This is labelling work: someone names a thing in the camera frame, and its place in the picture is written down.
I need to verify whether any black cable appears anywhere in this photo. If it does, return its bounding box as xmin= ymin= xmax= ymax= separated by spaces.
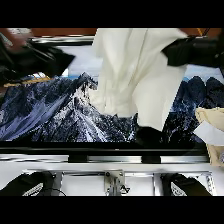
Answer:
xmin=39 ymin=187 xmax=68 ymax=197

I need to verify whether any beige garment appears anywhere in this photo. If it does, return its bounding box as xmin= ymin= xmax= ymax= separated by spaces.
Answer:
xmin=194 ymin=106 xmax=224 ymax=168

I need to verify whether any white garment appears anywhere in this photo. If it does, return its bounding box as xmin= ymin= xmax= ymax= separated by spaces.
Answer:
xmin=192 ymin=120 xmax=224 ymax=147

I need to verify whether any black garment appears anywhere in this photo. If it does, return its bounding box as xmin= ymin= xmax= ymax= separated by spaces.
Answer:
xmin=0 ymin=35 xmax=76 ymax=85

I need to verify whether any silver frame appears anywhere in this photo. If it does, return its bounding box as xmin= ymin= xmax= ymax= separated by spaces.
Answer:
xmin=0 ymin=153 xmax=224 ymax=197

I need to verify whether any white shirt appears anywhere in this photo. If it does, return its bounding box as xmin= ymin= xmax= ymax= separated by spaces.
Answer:
xmin=88 ymin=28 xmax=189 ymax=132

